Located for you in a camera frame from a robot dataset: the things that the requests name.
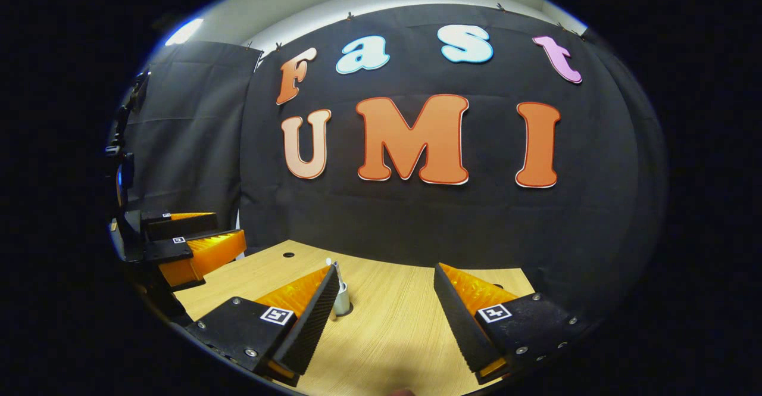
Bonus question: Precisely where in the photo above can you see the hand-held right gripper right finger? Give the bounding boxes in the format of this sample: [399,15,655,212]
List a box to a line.
[433,263,596,385]

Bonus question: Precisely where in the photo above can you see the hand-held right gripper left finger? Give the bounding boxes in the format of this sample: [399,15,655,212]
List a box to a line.
[186,265,340,386]

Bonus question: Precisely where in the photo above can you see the grey cup with wooden handle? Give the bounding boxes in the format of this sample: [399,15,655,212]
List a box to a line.
[332,280,354,317]

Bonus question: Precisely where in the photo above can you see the wooden desktop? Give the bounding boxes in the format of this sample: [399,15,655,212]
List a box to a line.
[173,239,536,396]

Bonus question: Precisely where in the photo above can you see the black backdrop cloth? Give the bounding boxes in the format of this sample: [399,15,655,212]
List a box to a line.
[107,3,667,325]

